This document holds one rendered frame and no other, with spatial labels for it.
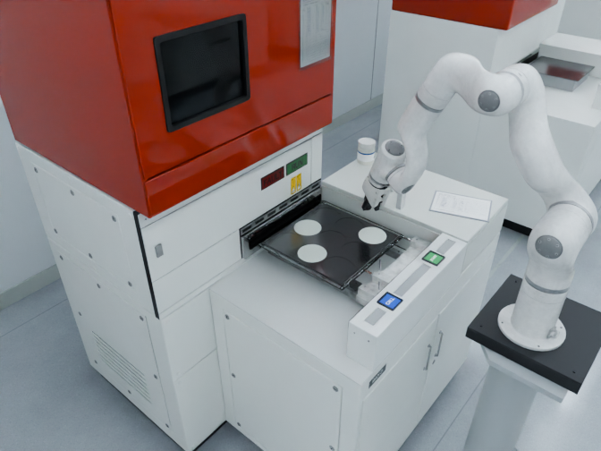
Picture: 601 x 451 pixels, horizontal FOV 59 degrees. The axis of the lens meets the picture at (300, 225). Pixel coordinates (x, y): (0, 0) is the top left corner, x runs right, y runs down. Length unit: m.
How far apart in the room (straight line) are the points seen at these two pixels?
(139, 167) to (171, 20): 0.36
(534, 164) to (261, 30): 0.81
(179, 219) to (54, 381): 1.42
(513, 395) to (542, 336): 0.25
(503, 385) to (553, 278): 0.44
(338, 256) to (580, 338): 0.77
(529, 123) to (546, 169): 0.12
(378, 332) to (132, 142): 0.81
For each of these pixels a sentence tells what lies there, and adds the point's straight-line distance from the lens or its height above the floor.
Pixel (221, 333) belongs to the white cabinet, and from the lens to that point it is 1.95.
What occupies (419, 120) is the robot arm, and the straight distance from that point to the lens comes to 1.56.
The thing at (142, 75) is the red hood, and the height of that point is 1.60.
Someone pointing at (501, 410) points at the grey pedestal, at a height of 0.55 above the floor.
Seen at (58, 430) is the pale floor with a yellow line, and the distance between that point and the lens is 2.65.
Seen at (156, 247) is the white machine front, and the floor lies 1.09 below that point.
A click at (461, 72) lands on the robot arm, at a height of 1.57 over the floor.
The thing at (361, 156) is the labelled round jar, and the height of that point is 1.01.
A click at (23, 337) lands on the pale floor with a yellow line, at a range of 3.11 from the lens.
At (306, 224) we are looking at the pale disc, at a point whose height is 0.90.
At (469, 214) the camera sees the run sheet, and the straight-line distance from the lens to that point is 1.99.
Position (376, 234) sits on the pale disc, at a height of 0.90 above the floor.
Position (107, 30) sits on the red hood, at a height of 1.71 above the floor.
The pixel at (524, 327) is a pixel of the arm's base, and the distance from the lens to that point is 1.69.
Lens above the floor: 2.03
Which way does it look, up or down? 35 degrees down
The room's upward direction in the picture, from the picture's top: straight up
